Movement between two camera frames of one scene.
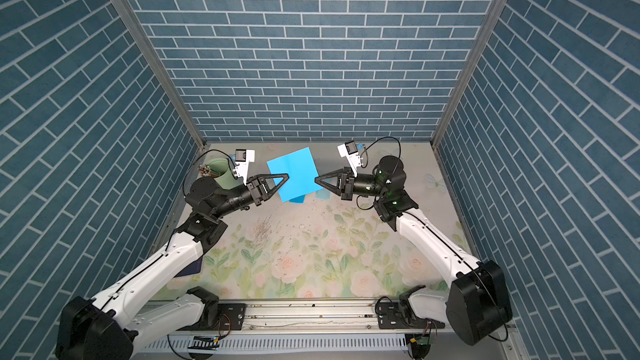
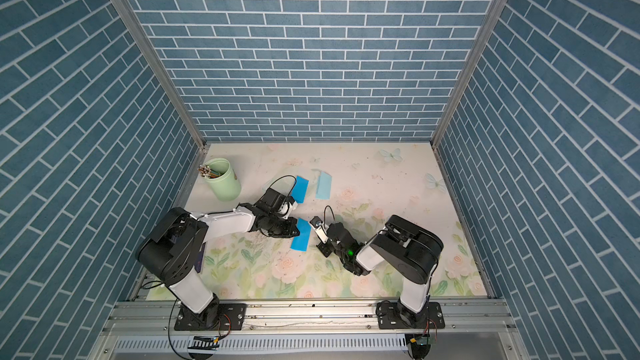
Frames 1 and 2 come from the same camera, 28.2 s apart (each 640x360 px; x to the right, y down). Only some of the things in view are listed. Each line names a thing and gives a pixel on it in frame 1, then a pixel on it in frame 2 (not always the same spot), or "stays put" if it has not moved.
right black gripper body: [365, 187] → [327, 247]
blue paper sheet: [300, 167] → [301, 242]
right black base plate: [391, 316] stays put
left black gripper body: [248, 197] → [279, 227]
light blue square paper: [322, 194] stays put
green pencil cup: [226, 178] stays put
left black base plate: [231, 317] stays put
